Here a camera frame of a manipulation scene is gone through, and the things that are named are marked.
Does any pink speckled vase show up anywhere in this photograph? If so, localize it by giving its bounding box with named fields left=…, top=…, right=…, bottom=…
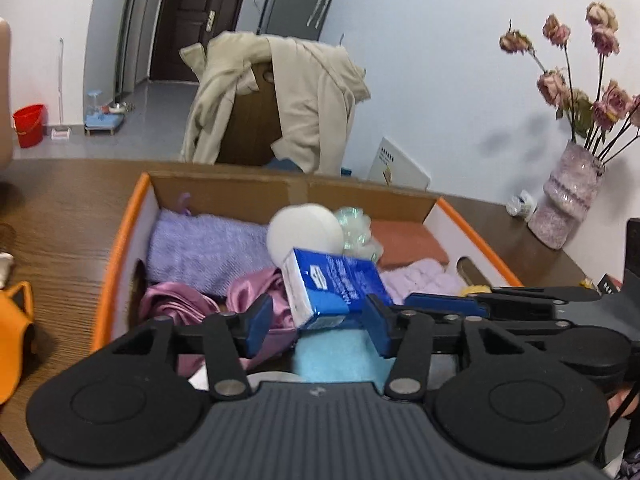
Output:
left=527, top=140, right=606, bottom=251

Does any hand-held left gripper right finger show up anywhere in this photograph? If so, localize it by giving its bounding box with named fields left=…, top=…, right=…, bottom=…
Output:
left=362, top=295, right=540, bottom=402

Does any person's right hand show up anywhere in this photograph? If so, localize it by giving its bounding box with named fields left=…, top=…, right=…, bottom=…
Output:
left=606, top=384, right=640, bottom=422

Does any blue tissue packet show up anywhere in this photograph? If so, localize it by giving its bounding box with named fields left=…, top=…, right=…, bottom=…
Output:
left=281, top=247, right=394, bottom=331

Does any orange-edged cardboard box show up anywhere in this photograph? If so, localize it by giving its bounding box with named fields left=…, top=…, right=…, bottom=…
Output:
left=90, top=170, right=525, bottom=386

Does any beige jacket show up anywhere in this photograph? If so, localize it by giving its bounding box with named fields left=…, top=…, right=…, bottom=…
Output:
left=179, top=30, right=372, bottom=176

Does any pink suitcase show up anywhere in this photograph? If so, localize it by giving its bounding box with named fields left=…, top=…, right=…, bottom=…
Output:
left=0, top=17, right=14, bottom=169

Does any dark brown entrance door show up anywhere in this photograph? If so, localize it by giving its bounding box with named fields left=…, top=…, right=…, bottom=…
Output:
left=149, top=0, right=236, bottom=84

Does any pink satin cloth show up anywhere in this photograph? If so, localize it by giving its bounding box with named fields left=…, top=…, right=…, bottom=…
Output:
left=139, top=267, right=301, bottom=376

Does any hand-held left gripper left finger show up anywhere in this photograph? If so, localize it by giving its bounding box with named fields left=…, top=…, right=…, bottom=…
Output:
left=112, top=294, right=275, bottom=402

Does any blue pet feeding stand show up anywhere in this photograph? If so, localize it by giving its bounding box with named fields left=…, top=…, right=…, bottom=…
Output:
left=84, top=89, right=126, bottom=136

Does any white mop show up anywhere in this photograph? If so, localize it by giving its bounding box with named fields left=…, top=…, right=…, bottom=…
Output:
left=50, top=37, right=71, bottom=141

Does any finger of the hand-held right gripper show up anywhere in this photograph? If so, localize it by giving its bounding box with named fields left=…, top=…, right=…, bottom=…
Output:
left=434, top=311, right=577, bottom=338
left=404, top=285, right=602, bottom=318

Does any pink layered cake sponge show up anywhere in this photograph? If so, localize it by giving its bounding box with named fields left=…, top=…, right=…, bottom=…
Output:
left=370, top=219, right=450, bottom=271

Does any red bucket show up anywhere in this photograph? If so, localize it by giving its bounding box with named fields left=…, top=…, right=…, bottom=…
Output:
left=12, top=104, right=46, bottom=149

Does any dark side door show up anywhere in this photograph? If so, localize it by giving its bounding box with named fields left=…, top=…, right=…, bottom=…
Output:
left=114, top=0, right=151, bottom=94

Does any white round sponge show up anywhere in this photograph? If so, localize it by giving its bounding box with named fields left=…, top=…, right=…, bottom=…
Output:
left=266, top=203, right=346, bottom=266

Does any light blue fluffy towel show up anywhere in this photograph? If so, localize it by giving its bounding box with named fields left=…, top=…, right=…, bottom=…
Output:
left=291, top=329, right=396, bottom=394

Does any orange pouch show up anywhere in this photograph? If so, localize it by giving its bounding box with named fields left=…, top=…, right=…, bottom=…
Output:
left=0, top=281, right=37, bottom=406

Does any brown wooden chair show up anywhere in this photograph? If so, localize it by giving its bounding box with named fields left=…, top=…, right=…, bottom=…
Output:
left=216, top=62, right=284, bottom=167

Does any clear plastic wrapper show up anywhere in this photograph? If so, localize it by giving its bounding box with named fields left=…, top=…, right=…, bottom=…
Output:
left=334, top=206, right=385, bottom=264

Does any purple knitted pouch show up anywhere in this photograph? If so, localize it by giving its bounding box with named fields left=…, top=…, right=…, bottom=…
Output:
left=146, top=192, right=274, bottom=297

